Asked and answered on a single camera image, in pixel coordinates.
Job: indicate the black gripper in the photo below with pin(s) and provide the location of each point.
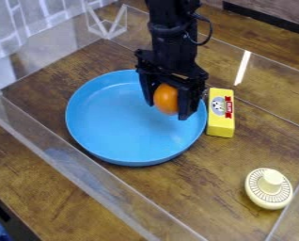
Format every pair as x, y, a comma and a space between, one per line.
169, 63

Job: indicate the orange ball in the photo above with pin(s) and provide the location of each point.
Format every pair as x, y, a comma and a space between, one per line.
165, 99

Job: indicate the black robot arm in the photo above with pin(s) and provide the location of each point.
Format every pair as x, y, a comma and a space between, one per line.
172, 12

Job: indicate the blue round tray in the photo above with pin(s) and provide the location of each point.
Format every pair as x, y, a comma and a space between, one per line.
119, 129

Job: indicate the yellow butter block toy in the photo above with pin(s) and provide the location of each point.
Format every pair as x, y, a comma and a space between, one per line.
220, 114

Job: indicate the cream round knob toy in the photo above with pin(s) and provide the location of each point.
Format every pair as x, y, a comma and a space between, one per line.
268, 188

